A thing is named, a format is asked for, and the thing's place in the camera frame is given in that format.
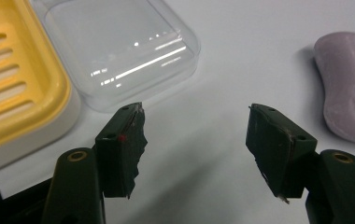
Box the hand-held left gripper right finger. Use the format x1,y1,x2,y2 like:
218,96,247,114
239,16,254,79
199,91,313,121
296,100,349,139
245,103,355,224

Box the purple soap bar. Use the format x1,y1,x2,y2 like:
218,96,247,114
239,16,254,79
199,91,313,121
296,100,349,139
313,31,355,147

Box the yellow soap dish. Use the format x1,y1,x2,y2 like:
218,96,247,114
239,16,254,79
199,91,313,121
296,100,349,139
0,0,82,180

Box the clear plastic soap dish lid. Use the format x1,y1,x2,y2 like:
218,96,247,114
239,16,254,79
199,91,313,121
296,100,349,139
29,0,202,114

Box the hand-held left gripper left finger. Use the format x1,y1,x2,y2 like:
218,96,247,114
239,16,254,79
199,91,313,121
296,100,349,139
41,101,149,224

